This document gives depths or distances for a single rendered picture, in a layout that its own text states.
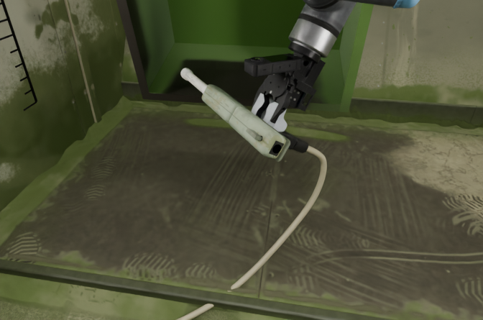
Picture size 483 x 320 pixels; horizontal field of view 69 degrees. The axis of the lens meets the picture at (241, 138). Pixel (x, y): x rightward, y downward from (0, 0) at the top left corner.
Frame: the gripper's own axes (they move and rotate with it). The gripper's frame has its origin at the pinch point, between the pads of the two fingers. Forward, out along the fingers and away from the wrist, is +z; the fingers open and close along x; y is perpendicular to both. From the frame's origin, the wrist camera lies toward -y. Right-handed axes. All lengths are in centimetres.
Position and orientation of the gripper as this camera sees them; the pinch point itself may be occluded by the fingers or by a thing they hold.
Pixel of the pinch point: (254, 130)
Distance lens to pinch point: 75.7
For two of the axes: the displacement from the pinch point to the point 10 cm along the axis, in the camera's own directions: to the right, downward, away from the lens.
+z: -4.6, 8.7, 2.0
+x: -4.7, -4.3, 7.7
